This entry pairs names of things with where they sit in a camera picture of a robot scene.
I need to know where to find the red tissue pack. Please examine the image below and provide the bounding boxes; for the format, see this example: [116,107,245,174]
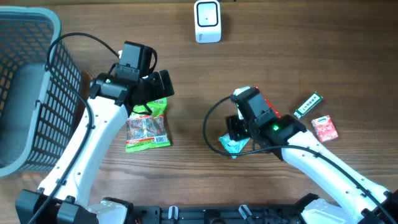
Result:
[312,115,338,142]

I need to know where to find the right black cable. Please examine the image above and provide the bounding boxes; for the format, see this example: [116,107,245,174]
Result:
[202,95,398,224]

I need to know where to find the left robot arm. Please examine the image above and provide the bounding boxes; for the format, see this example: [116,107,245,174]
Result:
[16,41,174,223]

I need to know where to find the white barcode scanner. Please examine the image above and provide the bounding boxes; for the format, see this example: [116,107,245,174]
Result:
[193,0,221,44]

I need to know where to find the black cable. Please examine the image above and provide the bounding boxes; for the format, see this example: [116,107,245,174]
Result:
[27,32,122,224]
[202,95,398,224]

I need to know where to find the red Nescafe stick sachet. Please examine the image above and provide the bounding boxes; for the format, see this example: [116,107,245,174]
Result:
[253,87,281,118]

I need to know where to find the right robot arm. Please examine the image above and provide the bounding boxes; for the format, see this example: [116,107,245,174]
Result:
[227,86,397,223]

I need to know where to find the green snack bag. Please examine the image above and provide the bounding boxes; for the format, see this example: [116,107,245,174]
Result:
[126,98,171,152]

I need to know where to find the left black cable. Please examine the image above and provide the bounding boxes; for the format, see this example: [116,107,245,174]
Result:
[27,32,122,224]

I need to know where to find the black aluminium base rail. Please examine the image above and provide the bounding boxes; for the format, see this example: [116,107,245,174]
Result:
[127,205,304,224]

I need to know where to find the green white carton box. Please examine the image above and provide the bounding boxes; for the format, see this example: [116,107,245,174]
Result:
[293,92,323,119]

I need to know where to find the mint green pack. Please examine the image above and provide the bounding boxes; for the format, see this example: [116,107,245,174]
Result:
[218,134,249,154]

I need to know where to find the dark grey plastic basket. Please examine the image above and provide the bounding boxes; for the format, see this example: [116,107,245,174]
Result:
[1,6,83,177]

